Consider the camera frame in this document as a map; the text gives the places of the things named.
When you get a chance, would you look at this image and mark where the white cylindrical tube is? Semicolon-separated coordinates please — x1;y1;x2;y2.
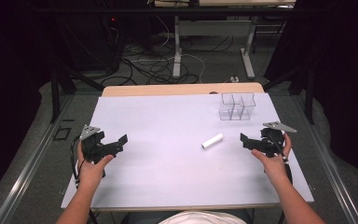
200;133;225;150

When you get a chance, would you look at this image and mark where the clear acrylic compartment organizer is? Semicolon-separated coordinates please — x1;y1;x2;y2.
218;91;256;121

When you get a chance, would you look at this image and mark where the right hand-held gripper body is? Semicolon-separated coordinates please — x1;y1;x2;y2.
255;120;298;159

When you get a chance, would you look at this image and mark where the person's left hand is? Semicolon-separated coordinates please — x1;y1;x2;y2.
76;140;115;189

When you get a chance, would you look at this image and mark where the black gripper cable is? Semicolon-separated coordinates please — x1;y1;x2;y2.
266;135;294;185
69;134;86;189

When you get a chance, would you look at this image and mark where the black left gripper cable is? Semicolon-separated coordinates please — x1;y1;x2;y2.
69;134;86;189

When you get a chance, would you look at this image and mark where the person's right hand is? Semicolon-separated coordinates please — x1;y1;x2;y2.
250;133;294;189

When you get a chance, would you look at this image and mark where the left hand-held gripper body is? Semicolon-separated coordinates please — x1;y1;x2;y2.
79;124;119;164

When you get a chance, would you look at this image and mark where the person's white shirt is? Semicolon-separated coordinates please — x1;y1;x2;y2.
158;211;249;224

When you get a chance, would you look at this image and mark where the black metal stand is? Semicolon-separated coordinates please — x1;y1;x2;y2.
49;18;106;124
262;62;316;125

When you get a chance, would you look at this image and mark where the tangle of black floor cables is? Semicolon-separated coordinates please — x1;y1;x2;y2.
100;31;235;88

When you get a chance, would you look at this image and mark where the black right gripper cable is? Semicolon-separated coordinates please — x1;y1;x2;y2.
266;135;294;185

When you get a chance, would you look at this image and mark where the black computer with red light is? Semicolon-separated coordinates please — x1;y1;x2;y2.
74;14;126;73

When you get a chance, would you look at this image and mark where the white table cover sheet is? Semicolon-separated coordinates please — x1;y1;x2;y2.
60;92;315;210

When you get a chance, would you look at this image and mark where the black rectangular floor frame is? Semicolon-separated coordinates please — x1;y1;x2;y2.
52;126;73;142

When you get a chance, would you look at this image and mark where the white metal desk frame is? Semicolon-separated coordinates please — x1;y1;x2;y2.
171;14;259;80

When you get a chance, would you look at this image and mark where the silver metal floor rail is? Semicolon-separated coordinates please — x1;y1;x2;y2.
292;91;358;224
0;92;76;224

